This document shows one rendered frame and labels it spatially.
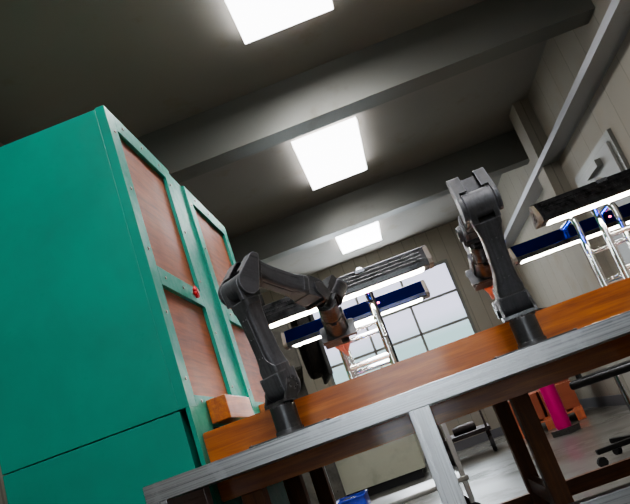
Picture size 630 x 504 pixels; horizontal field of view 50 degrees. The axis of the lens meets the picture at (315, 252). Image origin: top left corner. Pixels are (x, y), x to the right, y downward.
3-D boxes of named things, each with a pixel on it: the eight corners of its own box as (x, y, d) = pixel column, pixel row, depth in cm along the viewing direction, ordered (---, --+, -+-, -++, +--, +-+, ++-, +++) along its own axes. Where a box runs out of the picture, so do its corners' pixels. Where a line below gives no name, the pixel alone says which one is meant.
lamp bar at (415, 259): (434, 262, 213) (426, 241, 215) (251, 330, 216) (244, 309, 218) (434, 267, 221) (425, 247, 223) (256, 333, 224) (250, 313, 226)
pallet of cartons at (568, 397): (606, 410, 761) (578, 348, 781) (520, 441, 767) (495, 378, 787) (579, 411, 887) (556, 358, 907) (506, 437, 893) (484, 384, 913)
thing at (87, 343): (190, 405, 180) (104, 104, 206) (1, 475, 183) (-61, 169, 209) (285, 411, 311) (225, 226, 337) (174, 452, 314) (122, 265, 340)
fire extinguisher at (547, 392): (550, 437, 682) (522, 372, 701) (578, 428, 680) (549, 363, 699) (556, 438, 654) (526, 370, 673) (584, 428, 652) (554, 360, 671)
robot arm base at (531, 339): (478, 333, 162) (481, 329, 155) (558, 303, 161) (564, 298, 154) (492, 364, 160) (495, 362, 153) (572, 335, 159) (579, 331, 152)
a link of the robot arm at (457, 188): (454, 227, 182) (444, 171, 155) (486, 215, 181) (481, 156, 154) (472, 267, 176) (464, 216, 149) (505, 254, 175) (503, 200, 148)
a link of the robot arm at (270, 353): (287, 398, 168) (234, 280, 173) (304, 390, 164) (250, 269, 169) (270, 406, 163) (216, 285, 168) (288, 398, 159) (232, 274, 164)
